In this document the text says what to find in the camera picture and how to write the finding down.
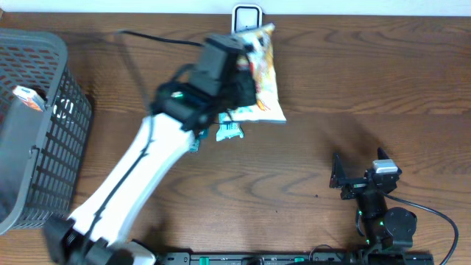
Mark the grey plastic shopping basket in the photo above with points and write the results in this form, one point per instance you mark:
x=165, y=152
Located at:
x=41, y=152

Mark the light teal small packet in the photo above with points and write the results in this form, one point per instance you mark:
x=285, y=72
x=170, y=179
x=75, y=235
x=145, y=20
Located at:
x=228, y=129

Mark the white barcode scanner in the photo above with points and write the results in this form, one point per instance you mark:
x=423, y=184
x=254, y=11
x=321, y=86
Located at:
x=246, y=17

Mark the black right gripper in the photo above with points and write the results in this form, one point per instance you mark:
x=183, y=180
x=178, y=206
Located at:
x=339, y=179

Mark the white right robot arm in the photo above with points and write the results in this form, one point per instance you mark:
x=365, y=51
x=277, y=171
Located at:
x=389, y=231

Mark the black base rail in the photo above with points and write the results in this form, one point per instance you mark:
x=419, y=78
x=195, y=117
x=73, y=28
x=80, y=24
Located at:
x=318, y=258

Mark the teal mouthwash bottle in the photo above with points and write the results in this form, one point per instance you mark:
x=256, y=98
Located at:
x=194, y=148

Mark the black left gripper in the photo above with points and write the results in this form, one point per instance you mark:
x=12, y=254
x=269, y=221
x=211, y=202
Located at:
x=245, y=85

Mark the orange tissue pack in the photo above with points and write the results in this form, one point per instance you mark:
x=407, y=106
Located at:
x=30, y=98

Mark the yellow snack bag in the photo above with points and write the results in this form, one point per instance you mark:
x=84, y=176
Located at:
x=259, y=48

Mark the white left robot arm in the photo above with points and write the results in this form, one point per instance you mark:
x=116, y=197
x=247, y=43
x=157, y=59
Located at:
x=96, y=232

